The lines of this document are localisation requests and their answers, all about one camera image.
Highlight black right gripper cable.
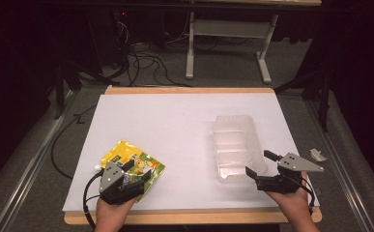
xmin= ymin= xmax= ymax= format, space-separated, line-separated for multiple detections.
xmin=299 ymin=175 xmax=316 ymax=217

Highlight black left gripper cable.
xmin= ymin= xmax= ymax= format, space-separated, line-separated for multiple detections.
xmin=82 ymin=169 xmax=105 ymax=230

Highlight white table cover sheet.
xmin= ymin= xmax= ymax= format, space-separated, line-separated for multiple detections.
xmin=62 ymin=93 xmax=321 ymax=213

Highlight tangle of black cables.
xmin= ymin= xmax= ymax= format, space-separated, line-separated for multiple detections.
xmin=110 ymin=18 xmax=192 ymax=88

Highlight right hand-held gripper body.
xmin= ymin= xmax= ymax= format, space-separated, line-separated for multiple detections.
xmin=254 ymin=152 xmax=325 ymax=195

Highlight black stand legs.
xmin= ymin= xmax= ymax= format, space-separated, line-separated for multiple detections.
xmin=52 ymin=57 xmax=121 ymax=121
xmin=273 ymin=64 xmax=333 ymax=133

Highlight person's right hand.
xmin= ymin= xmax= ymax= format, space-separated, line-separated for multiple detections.
xmin=266 ymin=170 xmax=314 ymax=223

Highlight crumpled white paper scrap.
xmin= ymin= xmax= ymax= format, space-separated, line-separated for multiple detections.
xmin=309 ymin=147 xmax=329 ymax=162

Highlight black floor cable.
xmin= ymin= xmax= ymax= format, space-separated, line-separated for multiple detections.
xmin=50 ymin=104 xmax=98 ymax=181

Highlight yellow green snack pouch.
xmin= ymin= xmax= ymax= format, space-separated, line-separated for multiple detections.
xmin=93 ymin=138 xmax=167 ymax=203

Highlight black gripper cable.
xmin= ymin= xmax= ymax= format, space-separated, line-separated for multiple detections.
xmin=299 ymin=175 xmax=316 ymax=217
xmin=82 ymin=169 xmax=105 ymax=230

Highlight person's left hand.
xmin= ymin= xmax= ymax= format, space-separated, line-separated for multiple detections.
xmin=95 ymin=195 xmax=138 ymax=226

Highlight metal floor rail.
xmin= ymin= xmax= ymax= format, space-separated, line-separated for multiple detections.
xmin=304 ymin=96 xmax=374 ymax=232
xmin=0 ymin=90 xmax=79 ymax=232

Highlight clear plastic container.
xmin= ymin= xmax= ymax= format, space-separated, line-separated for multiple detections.
xmin=211 ymin=113 xmax=269 ymax=185

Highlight white metal desk frame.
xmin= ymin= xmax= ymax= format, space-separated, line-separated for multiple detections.
xmin=185 ymin=11 xmax=280 ymax=85

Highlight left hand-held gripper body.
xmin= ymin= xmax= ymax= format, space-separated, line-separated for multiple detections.
xmin=98 ymin=159 xmax=146 ymax=206

